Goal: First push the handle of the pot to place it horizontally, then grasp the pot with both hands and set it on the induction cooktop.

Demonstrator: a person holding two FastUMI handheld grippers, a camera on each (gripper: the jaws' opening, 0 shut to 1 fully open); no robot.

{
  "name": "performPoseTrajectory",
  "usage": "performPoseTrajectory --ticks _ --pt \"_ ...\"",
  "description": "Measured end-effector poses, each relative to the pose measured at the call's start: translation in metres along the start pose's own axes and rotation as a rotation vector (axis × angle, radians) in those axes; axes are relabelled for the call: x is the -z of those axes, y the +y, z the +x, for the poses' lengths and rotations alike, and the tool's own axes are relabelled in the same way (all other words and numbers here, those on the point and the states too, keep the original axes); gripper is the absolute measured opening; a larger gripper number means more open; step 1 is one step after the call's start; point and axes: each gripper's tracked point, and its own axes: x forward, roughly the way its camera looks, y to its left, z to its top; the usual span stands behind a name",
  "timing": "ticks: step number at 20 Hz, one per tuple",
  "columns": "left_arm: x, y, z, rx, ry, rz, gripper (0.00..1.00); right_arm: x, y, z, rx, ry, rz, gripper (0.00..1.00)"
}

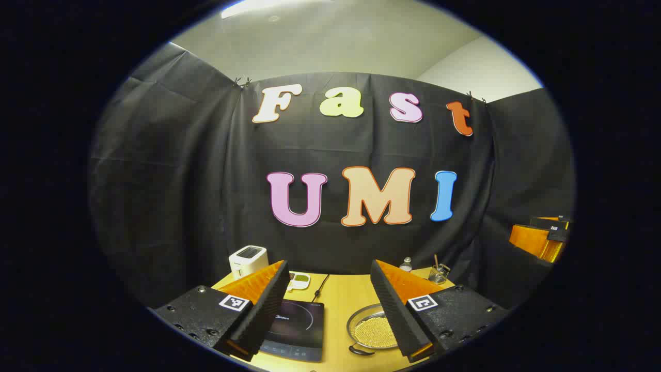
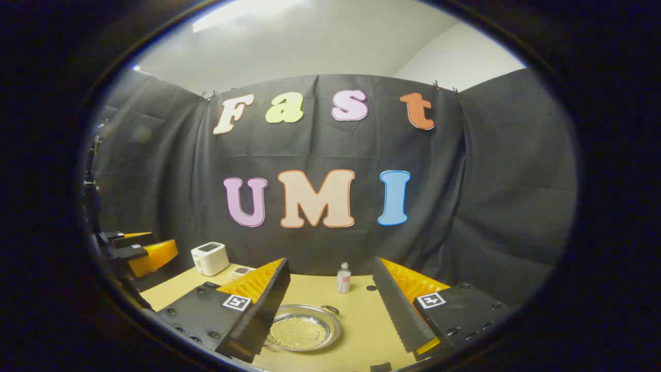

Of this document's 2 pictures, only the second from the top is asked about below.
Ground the white toaster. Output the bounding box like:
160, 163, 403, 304
191, 242, 230, 276

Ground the pile of soybeans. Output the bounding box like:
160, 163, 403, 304
269, 316, 329, 350

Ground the steel pot with black handles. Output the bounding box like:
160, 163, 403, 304
262, 304, 343, 353

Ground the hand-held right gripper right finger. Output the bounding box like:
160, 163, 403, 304
372, 256, 515, 358

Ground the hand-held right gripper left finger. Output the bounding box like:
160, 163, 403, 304
154, 257, 291, 363

